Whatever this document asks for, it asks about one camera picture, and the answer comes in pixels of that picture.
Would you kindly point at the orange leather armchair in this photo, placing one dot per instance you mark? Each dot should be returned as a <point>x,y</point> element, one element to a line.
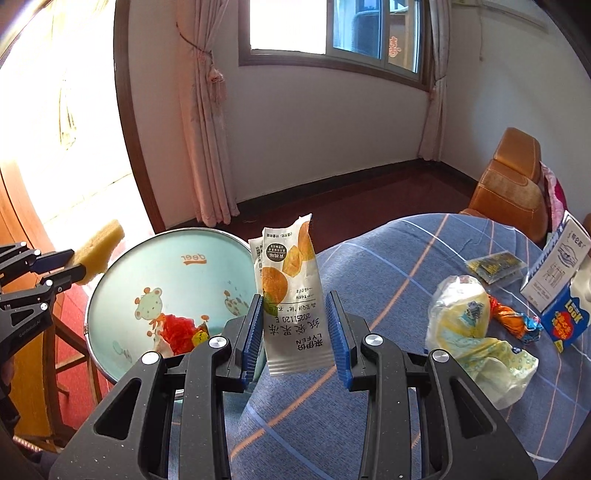
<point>508,194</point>

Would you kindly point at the white yellow print plastic bag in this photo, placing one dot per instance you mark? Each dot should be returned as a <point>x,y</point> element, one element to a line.
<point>466,323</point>

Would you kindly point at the white carton box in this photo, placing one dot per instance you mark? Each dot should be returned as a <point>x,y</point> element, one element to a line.
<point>554,267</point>

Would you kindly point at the pink curtain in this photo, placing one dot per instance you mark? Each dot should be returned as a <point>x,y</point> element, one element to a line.
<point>436,69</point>
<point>207,115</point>

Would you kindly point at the blue milk carton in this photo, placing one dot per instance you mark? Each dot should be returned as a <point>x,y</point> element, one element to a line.
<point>565,318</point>

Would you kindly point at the yellow red snack wrapper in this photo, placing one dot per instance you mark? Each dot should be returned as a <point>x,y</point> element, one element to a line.
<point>201,334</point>

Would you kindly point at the window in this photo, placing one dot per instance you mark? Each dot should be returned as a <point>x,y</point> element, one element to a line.
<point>332,27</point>

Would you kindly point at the small dark clear packet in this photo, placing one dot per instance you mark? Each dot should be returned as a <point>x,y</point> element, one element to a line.
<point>496,267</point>

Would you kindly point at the white snack packet orange print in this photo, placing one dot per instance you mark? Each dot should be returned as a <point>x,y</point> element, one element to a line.
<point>286,286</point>

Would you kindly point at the yellow sponge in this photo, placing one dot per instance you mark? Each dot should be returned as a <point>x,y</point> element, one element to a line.
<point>104,249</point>

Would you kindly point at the cartoon print basin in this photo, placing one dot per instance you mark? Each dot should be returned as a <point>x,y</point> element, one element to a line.
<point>184,277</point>

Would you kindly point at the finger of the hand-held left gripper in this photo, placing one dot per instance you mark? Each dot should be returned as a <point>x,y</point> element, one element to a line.
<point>60,281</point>
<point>53,260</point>

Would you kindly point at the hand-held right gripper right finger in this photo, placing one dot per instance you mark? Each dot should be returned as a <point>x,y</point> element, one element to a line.
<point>337,337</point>

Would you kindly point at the wooden stool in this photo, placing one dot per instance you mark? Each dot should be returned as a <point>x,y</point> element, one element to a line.
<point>69,369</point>

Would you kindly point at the pink floral pillow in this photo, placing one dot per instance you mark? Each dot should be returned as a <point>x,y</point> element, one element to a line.
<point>554,194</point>

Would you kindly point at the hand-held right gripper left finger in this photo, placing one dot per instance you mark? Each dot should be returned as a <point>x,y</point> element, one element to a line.
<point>253,337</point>

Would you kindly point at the blue plaid tablecloth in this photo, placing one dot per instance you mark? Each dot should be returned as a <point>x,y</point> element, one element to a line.
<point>369,258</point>

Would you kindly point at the orange candy wrapper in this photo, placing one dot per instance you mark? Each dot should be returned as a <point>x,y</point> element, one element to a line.
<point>515,321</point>

